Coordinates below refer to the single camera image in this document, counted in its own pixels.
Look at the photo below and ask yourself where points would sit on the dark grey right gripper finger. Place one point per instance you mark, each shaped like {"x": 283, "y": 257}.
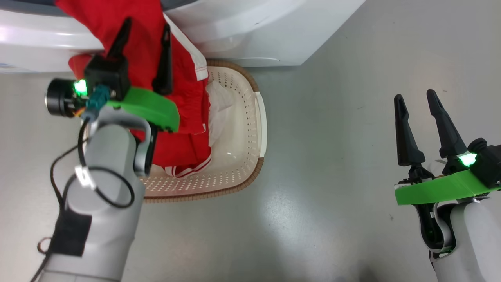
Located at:
{"x": 446, "y": 133}
{"x": 407, "y": 141}

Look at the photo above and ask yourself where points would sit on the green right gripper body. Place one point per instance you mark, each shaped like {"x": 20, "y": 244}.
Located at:
{"x": 438, "y": 190}

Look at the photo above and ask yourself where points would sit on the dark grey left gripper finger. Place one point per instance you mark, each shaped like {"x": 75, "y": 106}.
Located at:
{"x": 119, "y": 39}
{"x": 164, "y": 66}

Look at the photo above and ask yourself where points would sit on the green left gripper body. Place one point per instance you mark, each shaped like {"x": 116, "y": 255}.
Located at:
{"x": 152, "y": 107}

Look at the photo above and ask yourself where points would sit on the red and white garment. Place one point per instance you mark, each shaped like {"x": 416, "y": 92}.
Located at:
{"x": 180, "y": 102}

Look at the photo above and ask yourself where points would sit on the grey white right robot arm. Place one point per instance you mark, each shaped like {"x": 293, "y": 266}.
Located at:
{"x": 477, "y": 243}

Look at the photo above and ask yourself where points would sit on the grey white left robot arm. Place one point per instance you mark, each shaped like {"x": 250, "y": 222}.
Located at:
{"x": 109, "y": 149}

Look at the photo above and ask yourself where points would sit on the white washing machine body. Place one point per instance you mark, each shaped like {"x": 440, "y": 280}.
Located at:
{"x": 254, "y": 31}

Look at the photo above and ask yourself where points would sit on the cream laundry basket brown rim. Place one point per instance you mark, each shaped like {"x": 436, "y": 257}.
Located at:
{"x": 242, "y": 156}

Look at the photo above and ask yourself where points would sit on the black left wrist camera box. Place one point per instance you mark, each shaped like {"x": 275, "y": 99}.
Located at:
{"x": 107, "y": 74}

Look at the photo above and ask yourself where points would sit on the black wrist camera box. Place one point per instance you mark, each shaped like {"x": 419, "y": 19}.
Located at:
{"x": 489, "y": 164}
{"x": 107, "y": 74}

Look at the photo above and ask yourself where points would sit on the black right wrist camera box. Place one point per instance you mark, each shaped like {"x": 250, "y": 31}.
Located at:
{"x": 489, "y": 164}

